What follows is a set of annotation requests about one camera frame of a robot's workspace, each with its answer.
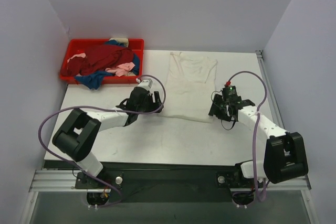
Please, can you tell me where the aluminium front rail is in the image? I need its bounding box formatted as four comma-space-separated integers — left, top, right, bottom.
29, 169, 311, 192

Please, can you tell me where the beige garment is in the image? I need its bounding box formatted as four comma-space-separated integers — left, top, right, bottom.
109, 37, 129, 47

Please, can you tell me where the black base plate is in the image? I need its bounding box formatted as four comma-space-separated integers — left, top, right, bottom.
75, 162, 256, 207

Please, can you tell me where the blue garment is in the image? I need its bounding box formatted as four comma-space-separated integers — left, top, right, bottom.
74, 39, 141, 91

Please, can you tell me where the dark red garment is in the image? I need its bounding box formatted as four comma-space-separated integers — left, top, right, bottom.
60, 44, 134, 77

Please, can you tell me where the white t shirt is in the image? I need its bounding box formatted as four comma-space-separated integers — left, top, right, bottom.
161, 52, 217, 123

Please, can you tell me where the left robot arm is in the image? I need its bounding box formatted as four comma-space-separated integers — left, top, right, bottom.
52, 87, 163, 188

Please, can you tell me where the aluminium side rail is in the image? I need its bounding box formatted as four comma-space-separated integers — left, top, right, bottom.
255, 49, 293, 161

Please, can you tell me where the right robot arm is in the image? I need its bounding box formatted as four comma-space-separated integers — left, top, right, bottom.
208, 82, 309, 186

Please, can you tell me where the red plastic bin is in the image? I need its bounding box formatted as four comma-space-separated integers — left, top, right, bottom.
58, 38, 145, 85

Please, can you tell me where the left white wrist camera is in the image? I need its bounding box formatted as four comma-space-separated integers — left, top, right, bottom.
136, 78, 153, 91

